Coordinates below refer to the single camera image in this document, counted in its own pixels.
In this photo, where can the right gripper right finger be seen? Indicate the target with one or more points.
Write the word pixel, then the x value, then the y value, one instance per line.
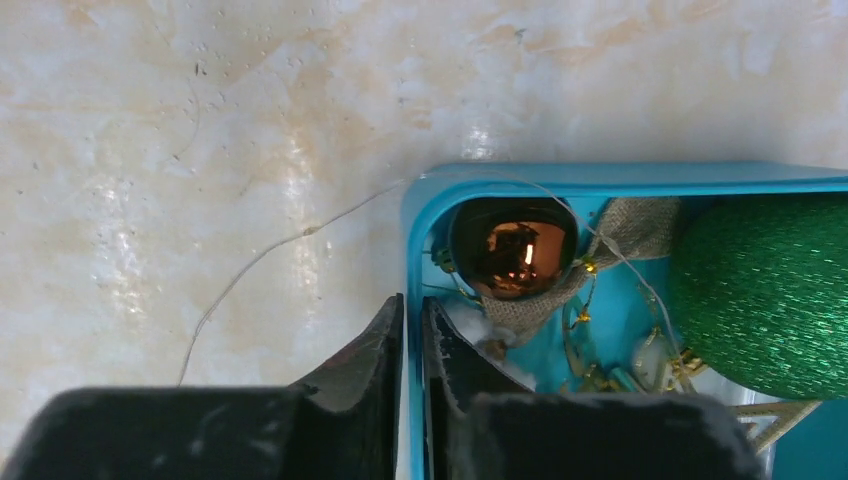
pixel 482 424

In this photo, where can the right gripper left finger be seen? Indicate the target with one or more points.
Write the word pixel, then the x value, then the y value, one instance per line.
pixel 339 421

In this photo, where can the teal plastic tray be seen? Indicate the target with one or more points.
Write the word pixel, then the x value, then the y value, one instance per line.
pixel 433 197

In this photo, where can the copper shiny ball ornament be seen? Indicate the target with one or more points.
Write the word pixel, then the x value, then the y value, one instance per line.
pixel 509 249

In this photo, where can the green glitter ball ornament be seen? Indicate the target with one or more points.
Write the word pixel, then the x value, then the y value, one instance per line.
pixel 757 288

